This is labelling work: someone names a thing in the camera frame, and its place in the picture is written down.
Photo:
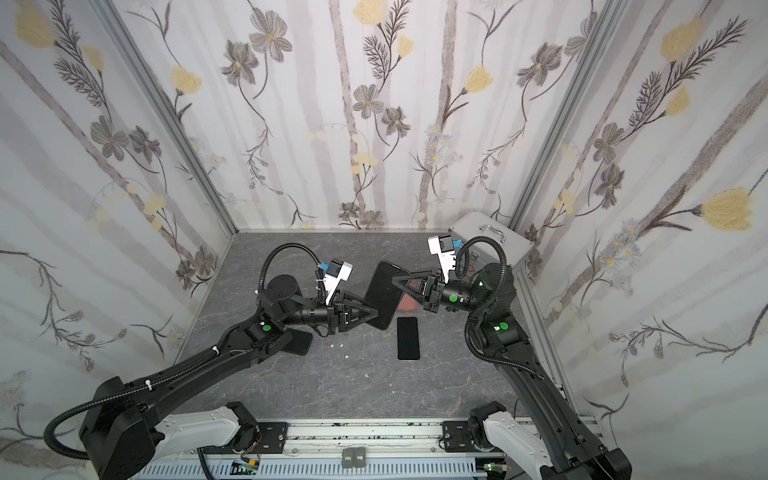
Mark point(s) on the silver aluminium case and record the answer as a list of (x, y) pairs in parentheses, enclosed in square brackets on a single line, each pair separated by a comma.
[(516, 247)]

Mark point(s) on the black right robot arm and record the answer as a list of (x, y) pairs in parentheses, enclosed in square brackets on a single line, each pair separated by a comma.
[(475, 277)]

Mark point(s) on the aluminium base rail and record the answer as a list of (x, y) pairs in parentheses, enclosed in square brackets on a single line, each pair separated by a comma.
[(352, 442)]

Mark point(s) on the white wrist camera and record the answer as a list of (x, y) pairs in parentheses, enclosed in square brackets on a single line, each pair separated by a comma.
[(445, 248), (335, 272)]

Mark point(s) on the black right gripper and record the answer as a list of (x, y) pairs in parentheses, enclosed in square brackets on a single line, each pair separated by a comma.
[(429, 291)]

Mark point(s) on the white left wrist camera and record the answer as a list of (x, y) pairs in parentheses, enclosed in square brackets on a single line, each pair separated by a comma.
[(335, 272)]

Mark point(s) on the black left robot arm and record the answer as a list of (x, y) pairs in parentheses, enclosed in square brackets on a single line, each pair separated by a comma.
[(119, 431)]

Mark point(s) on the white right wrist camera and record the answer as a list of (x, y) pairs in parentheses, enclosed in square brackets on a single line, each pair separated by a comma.
[(445, 248)]

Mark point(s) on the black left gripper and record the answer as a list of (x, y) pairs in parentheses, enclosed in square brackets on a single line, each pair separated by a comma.
[(339, 314)]

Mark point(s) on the black phone case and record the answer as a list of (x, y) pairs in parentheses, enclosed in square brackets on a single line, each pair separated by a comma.
[(383, 294)]

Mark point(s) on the pink phone case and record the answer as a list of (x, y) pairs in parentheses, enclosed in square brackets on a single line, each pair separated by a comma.
[(408, 304)]

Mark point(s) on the black smartphone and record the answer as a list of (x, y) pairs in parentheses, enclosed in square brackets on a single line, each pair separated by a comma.
[(408, 343)]

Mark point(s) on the white slotted cable duct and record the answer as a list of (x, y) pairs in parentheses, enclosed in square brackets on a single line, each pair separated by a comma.
[(377, 468)]

